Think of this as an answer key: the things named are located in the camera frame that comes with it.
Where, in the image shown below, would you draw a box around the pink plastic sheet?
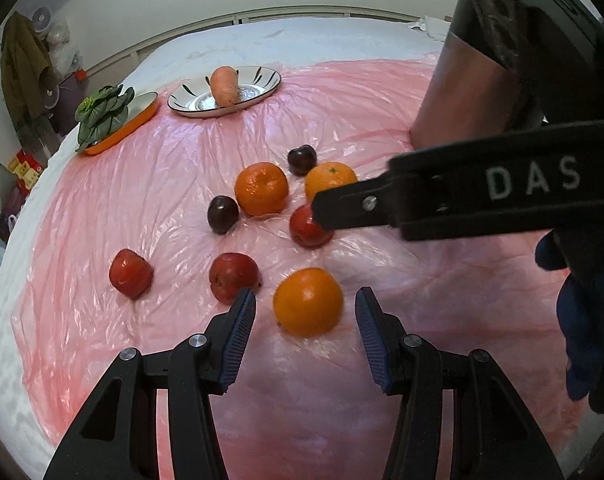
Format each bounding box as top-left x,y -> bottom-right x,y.
9,57 -> 590,480

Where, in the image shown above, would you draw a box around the yellow boxes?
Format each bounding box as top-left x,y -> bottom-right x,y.
7,149 -> 46,197

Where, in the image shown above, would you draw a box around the olive hanging jacket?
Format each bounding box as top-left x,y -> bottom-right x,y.
0,12 -> 54,122

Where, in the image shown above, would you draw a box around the crumpled white cloth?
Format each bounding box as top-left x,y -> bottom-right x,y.
407,15 -> 454,42

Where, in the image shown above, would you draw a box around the dark red plum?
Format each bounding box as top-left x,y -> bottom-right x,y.
287,144 -> 318,177
207,195 -> 240,235

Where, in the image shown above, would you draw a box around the orange with green stem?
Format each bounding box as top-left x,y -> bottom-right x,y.
304,161 -> 358,206

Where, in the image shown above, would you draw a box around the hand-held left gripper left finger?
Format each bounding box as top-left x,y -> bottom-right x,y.
43,287 -> 257,480

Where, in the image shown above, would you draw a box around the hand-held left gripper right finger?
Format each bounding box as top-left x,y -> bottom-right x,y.
355,287 -> 566,480

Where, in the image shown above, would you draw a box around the small orange mandarin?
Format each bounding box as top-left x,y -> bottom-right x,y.
234,162 -> 289,218

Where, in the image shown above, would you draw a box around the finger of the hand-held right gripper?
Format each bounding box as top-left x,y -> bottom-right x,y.
311,172 -> 402,234
535,229 -> 604,415

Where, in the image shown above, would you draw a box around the green bok choy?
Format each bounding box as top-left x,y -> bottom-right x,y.
74,85 -> 136,153

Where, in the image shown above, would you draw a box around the orange carrot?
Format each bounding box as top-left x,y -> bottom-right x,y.
210,66 -> 241,108

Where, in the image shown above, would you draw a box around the orange oval plate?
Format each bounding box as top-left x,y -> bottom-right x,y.
77,92 -> 160,156

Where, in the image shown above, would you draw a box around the clear plastic bags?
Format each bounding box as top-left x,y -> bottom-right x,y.
46,14 -> 84,77

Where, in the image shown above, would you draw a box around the purple bin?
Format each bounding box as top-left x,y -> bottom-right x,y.
56,72 -> 89,137

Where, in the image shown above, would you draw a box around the white plate with black stripes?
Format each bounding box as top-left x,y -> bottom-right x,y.
167,66 -> 282,119

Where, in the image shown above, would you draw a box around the red apple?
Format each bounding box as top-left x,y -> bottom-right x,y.
108,248 -> 155,300
289,204 -> 335,249
209,253 -> 261,305

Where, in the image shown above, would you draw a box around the large smooth orange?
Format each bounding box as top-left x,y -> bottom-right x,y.
273,267 -> 344,338

